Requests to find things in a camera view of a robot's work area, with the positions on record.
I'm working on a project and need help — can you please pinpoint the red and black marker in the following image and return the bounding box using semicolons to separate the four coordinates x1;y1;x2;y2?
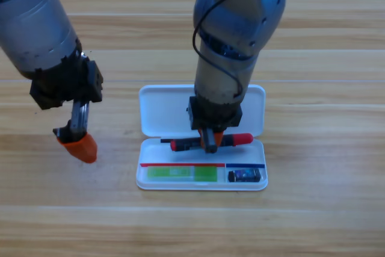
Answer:
170;132;254;152

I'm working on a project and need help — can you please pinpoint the white Unitree pencil case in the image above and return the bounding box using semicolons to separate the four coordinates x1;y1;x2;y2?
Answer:
135;84;268;191

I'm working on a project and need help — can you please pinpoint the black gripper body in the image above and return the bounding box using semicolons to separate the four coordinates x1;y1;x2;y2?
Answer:
29;49;105;142
186;96;244;154

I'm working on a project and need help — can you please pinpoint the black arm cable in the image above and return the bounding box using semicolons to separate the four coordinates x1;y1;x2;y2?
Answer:
192;0;282;100

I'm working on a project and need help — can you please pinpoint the dark blue eraser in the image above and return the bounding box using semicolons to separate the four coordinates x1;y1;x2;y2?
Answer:
227;169;261;183

